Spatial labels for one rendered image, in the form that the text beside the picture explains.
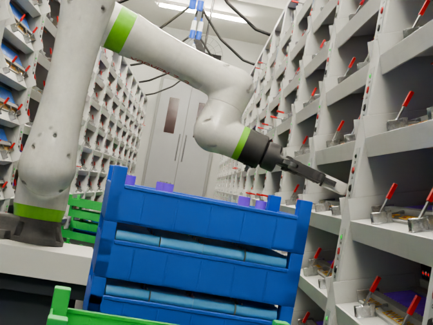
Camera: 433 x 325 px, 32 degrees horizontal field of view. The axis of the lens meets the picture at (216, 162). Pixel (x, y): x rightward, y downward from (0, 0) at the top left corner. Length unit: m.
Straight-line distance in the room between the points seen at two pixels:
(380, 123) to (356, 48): 0.77
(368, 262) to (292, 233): 0.66
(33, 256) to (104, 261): 0.68
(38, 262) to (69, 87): 0.40
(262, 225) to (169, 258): 0.14
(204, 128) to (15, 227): 0.53
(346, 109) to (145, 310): 1.50
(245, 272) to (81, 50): 0.81
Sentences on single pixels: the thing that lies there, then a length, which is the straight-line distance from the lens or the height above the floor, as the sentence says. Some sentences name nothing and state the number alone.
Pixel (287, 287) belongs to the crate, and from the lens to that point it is 1.13.
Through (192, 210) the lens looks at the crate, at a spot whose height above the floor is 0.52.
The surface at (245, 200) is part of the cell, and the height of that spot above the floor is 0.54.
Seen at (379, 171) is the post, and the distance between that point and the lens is 1.76.
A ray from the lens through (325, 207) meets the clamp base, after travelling 2.25.
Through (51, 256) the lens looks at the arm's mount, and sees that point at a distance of 1.75.
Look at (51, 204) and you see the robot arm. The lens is 1.87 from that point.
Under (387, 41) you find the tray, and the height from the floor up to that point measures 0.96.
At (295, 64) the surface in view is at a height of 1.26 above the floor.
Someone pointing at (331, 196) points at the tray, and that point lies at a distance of 2.45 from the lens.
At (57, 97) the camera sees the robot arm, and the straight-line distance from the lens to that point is 1.72.
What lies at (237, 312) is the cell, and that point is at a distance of 1.13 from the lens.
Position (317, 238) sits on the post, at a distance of 2.45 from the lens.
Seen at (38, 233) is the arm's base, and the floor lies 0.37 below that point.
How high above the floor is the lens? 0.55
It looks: 2 degrees up
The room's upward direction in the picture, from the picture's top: 11 degrees clockwise
